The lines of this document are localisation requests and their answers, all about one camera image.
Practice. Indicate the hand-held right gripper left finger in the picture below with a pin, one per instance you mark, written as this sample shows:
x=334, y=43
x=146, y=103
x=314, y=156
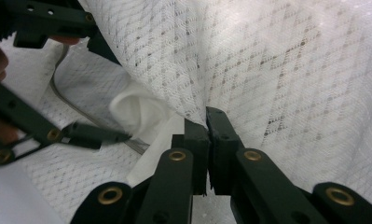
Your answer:
x=196, y=140

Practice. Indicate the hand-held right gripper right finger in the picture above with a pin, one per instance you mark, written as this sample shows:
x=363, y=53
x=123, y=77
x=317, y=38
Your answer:
x=221, y=140

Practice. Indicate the white cloth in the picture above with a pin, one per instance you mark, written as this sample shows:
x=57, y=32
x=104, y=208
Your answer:
x=137, y=109

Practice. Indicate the white mesh laundry bag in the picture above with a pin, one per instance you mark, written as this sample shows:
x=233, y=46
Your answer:
x=267, y=77

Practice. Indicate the white table cover sheet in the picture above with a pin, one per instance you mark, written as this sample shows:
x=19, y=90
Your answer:
x=12, y=199

